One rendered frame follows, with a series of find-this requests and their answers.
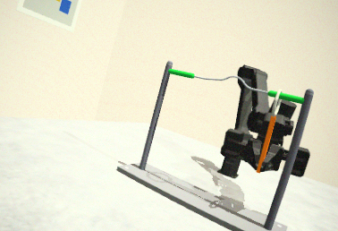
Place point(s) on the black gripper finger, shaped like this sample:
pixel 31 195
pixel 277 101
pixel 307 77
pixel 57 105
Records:
pixel 252 154
pixel 273 158

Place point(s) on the orange handle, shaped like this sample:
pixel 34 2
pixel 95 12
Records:
pixel 275 110

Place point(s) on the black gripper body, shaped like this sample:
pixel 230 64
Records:
pixel 233 145

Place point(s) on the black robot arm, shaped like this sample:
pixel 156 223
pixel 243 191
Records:
pixel 257 120

